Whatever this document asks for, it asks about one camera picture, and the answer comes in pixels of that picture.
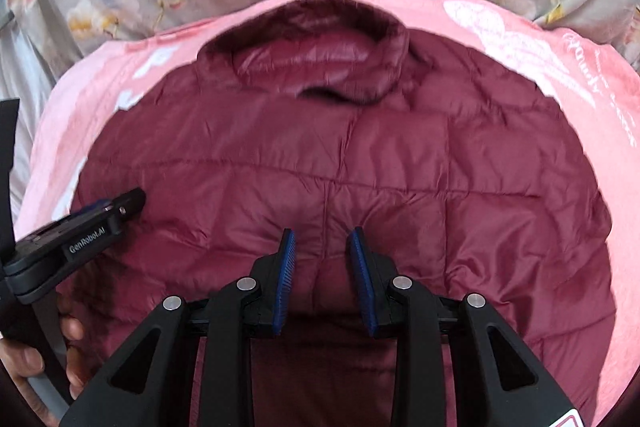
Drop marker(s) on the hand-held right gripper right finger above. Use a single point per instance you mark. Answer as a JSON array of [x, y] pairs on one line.
[[361, 287]]

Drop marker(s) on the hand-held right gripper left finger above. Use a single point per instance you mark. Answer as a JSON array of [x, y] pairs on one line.
[[284, 287]]

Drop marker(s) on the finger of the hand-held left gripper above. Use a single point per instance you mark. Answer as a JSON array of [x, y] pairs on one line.
[[127, 203]]

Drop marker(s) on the maroon puffer jacket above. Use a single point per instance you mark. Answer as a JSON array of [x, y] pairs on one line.
[[350, 167]]

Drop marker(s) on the person's left hand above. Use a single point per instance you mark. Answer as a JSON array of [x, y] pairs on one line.
[[22, 359]]

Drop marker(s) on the grey bed sheet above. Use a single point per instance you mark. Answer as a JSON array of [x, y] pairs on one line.
[[25, 82]]

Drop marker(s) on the grey metal bar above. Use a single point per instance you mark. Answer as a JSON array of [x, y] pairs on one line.
[[5, 19]]

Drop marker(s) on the pink printed blanket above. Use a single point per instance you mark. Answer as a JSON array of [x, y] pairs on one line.
[[590, 117]]

